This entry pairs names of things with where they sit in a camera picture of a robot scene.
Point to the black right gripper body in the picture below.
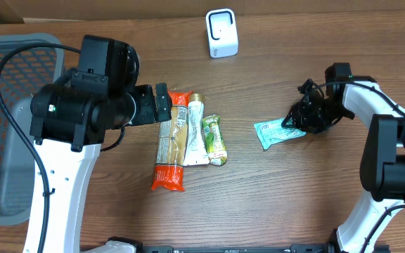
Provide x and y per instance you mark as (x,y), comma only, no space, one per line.
(320,117)

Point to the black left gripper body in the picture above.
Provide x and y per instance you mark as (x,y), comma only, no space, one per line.
(145,113)

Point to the teal wet wipes packet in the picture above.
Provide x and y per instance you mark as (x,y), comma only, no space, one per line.
(272,132)

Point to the white tube gold cap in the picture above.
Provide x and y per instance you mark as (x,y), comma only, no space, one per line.
(196,153)

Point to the orange pasta package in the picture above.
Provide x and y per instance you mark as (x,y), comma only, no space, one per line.
(169,166)

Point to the green snack packet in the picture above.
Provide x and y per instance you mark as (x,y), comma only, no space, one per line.
(214,143)

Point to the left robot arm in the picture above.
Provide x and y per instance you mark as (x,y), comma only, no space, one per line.
(68,125)

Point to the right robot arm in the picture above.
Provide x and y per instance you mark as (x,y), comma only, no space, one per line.
(382,166)

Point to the white barcode scanner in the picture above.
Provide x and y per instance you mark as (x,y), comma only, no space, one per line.
(222,33)

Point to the grey plastic mesh basket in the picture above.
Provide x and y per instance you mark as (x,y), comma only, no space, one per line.
(22,76)

